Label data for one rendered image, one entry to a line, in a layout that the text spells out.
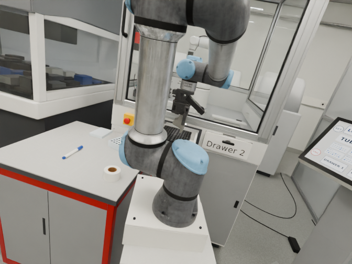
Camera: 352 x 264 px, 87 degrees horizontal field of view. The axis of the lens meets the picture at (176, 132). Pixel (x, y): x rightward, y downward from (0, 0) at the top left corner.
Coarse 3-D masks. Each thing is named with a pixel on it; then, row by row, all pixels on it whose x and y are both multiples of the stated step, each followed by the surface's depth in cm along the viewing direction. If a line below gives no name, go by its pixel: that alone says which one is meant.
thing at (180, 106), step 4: (176, 92) 89; (180, 92) 87; (184, 92) 86; (188, 92) 85; (192, 92) 86; (176, 96) 90; (180, 96) 88; (184, 96) 89; (176, 100) 91; (180, 100) 89; (184, 100) 88; (176, 104) 88; (180, 104) 88; (184, 104) 88; (188, 104) 89; (172, 108) 90; (176, 108) 89; (180, 108) 89; (184, 108) 88; (188, 108) 88; (172, 112) 90; (176, 112) 89; (180, 112) 89; (184, 112) 89; (188, 112) 90
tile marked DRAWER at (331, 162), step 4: (328, 156) 90; (324, 160) 89; (328, 160) 89; (332, 160) 88; (336, 160) 87; (328, 164) 87; (332, 164) 87; (336, 164) 86; (340, 164) 85; (344, 164) 84; (332, 168) 86; (336, 168) 85; (340, 168) 84; (344, 168) 83; (340, 172) 83
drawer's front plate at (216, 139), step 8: (208, 136) 116; (216, 136) 115; (224, 136) 114; (208, 144) 117; (216, 144) 116; (224, 144) 115; (240, 144) 113; (248, 144) 112; (224, 152) 117; (232, 152) 116; (240, 152) 115; (248, 152) 114
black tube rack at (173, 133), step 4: (164, 128) 114; (168, 128) 115; (172, 128) 116; (176, 128) 118; (168, 132) 109; (172, 132) 110; (176, 132) 111; (184, 132) 114; (188, 132) 117; (168, 136) 103; (172, 136) 104; (176, 136) 105; (180, 136) 107; (184, 136) 109; (188, 136) 109
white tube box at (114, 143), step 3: (114, 138) 109; (117, 138) 111; (120, 138) 112; (108, 141) 106; (111, 141) 105; (114, 141) 106; (117, 141) 107; (120, 141) 109; (108, 144) 106; (111, 144) 105; (114, 144) 104; (117, 144) 104; (111, 147) 106; (114, 147) 105; (117, 147) 103; (117, 150) 104
